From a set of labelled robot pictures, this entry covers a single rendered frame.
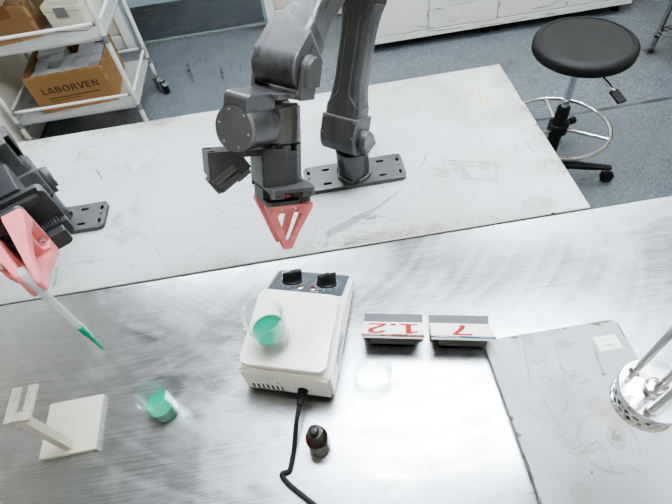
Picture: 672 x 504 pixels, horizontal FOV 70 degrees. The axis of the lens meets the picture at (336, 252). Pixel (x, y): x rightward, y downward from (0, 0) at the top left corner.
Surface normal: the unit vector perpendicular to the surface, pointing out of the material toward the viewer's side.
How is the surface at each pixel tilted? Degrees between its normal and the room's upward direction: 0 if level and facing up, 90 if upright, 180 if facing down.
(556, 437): 0
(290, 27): 19
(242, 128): 61
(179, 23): 90
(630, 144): 0
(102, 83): 91
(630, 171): 0
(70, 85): 91
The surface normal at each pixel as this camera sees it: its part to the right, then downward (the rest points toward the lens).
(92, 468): -0.10, -0.61
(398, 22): 0.13, 0.78
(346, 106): -0.47, 0.36
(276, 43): -0.25, -0.34
